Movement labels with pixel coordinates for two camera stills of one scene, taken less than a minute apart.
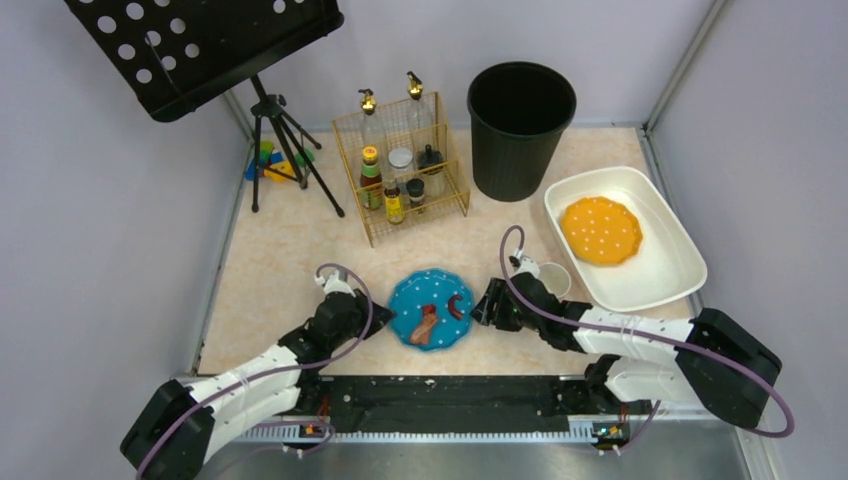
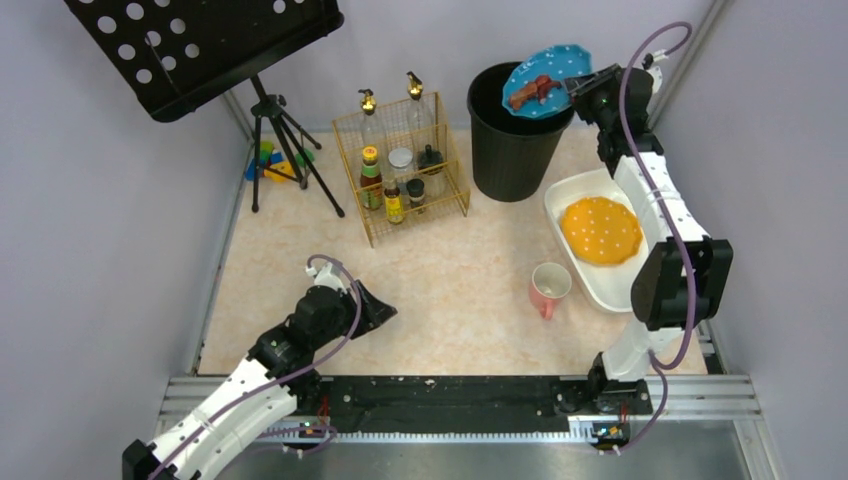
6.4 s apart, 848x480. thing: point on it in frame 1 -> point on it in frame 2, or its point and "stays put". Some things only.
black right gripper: x=500 y=305 -> x=585 y=90
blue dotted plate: x=424 y=287 -> x=537 y=87
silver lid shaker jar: x=400 y=167 stays put
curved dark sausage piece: x=452 y=308 -> x=544 y=82
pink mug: x=555 y=278 stays put
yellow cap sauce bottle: x=371 y=183 stays put
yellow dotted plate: x=600 y=231 stays put
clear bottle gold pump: x=374 y=132 stays put
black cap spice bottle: x=416 y=190 stays put
